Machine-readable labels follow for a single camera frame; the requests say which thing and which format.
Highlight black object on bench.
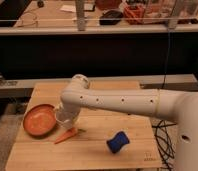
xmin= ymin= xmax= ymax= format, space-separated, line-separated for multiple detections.
xmin=99 ymin=10 xmax=123 ymax=25

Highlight orange ceramic bowl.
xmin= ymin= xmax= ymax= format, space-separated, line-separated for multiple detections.
xmin=23 ymin=104 xmax=56 ymax=136

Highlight blue sponge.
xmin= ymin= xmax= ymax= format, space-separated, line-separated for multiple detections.
xmin=106 ymin=131 xmax=130 ymax=154

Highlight orange basket on bench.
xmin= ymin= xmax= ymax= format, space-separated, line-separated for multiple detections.
xmin=123 ymin=5 xmax=144 ymax=25

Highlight white paper on bench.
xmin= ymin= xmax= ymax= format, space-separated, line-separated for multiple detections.
xmin=60 ymin=5 xmax=76 ymax=13

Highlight black floor cables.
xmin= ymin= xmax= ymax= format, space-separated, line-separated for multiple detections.
xmin=151 ymin=119 xmax=177 ymax=171

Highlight metal clamp at left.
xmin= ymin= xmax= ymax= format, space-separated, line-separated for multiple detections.
xmin=0 ymin=74 xmax=17 ymax=86

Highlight orange toy carrot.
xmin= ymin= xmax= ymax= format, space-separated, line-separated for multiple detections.
xmin=54 ymin=127 xmax=84 ymax=144

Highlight metal upright post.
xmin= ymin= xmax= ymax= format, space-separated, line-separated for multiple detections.
xmin=75 ymin=0 xmax=85 ymax=31

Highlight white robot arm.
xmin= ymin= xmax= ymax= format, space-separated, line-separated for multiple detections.
xmin=55 ymin=74 xmax=198 ymax=171

